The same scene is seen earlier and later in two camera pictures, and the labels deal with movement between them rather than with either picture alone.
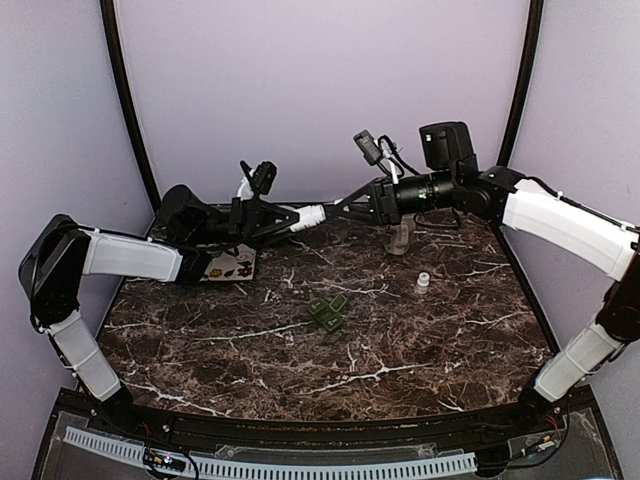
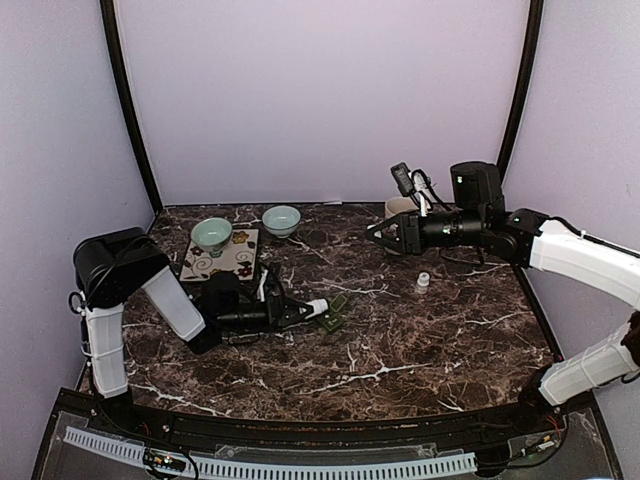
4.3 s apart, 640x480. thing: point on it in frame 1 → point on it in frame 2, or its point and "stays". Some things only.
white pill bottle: (309, 216) → (319, 306)
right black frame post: (522, 82) stays
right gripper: (388, 209) → (411, 233)
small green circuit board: (161, 461) stays
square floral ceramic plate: (236, 264) stays
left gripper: (248, 220) → (277, 311)
